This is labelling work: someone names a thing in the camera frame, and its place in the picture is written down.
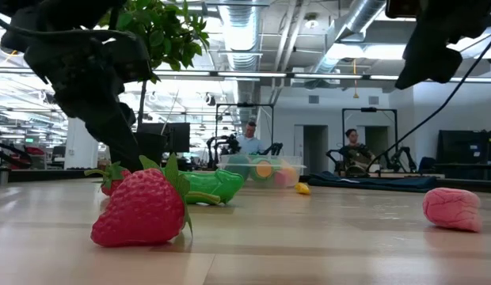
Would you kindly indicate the clear plastic tupperware container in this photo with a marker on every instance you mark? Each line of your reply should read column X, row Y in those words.
column 229, row 180

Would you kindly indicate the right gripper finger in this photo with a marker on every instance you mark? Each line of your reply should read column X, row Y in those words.
column 427, row 63

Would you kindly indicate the person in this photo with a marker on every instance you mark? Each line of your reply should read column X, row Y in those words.
column 249, row 142
column 354, row 152

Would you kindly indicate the dark blue cloth, white label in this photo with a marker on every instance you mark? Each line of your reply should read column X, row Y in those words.
column 368, row 184

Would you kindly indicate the black rig frame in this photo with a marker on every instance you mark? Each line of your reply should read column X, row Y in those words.
column 368, row 109
column 245, row 105

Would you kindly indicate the silver ventilation duct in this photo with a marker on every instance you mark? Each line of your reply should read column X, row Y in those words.
column 241, row 31

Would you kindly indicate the small yellow toy vegetable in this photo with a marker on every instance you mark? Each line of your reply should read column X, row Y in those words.
column 302, row 188

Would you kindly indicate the pink toy fruit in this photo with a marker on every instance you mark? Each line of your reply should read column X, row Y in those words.
column 453, row 210
column 280, row 181

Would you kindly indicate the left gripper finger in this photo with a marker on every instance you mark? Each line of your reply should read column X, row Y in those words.
column 119, row 150

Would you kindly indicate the green toy pea pod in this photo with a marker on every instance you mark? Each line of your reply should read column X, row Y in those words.
column 218, row 184

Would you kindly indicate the black cabinet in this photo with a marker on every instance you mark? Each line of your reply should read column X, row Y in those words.
column 465, row 154

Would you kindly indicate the black monitor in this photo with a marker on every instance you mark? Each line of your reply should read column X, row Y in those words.
column 178, row 136

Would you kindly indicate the white pillar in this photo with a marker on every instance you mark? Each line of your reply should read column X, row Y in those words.
column 77, row 146

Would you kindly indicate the red toy strawberry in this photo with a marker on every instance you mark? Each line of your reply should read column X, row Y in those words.
column 113, row 184
column 142, row 210

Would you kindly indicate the green potted plant, black pot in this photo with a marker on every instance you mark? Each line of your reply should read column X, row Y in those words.
column 170, row 31

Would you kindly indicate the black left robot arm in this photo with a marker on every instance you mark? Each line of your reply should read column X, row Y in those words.
column 71, row 59

